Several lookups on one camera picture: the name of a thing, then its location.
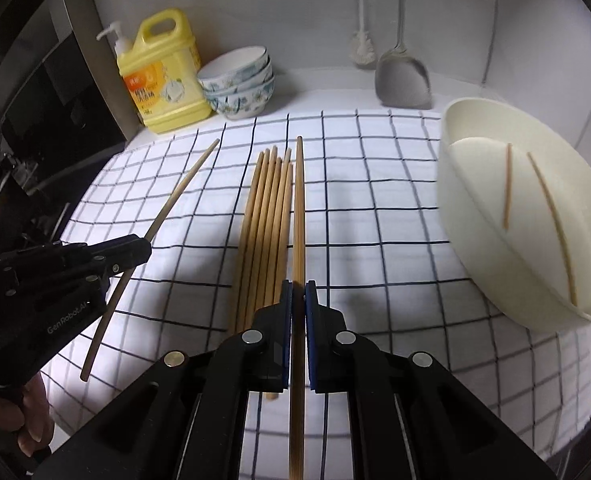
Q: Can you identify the bamboo chopstick two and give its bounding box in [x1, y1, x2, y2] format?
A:
[78, 138, 222, 383]

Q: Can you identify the bamboo chopstick seven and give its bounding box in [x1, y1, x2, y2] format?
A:
[289, 136, 305, 480]

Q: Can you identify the bamboo chopstick three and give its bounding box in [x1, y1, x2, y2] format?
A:
[228, 152, 265, 335]

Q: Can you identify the bamboo chopstick nine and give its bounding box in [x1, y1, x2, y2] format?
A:
[273, 162, 294, 304]

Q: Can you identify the bamboo chopstick ten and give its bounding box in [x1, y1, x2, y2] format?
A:
[262, 147, 292, 402]

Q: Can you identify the bamboo chopstick eight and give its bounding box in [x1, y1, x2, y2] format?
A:
[525, 150, 580, 308]

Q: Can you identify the bamboo chopstick one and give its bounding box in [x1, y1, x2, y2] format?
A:
[503, 143, 512, 231]

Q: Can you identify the bamboo chopstick four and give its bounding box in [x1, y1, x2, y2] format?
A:
[237, 150, 270, 333]

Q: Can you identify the person's left hand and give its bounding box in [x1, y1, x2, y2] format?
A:
[0, 372, 55, 457]

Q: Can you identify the cream round tray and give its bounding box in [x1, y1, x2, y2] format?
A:
[437, 98, 591, 333]

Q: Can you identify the yellow detergent bottle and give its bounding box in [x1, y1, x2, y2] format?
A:
[96, 8, 212, 134]

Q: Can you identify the bottom floral bowl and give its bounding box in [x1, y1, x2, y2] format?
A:
[204, 77, 275, 120]

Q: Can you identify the floral bowl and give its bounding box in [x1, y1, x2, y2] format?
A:
[197, 46, 268, 92]
[204, 77, 275, 120]
[204, 61, 274, 98]

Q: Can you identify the top floral bowl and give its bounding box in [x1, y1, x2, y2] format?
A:
[197, 46, 268, 92]

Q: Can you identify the white black grid cloth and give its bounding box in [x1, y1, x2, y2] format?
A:
[43, 110, 591, 479]

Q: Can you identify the middle floral bowl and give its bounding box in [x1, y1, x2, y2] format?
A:
[204, 61, 274, 98]

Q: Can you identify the white bottle brush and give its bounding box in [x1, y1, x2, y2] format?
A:
[350, 0, 376, 68]

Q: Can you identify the steel spatula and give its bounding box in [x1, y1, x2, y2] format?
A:
[375, 0, 432, 110]

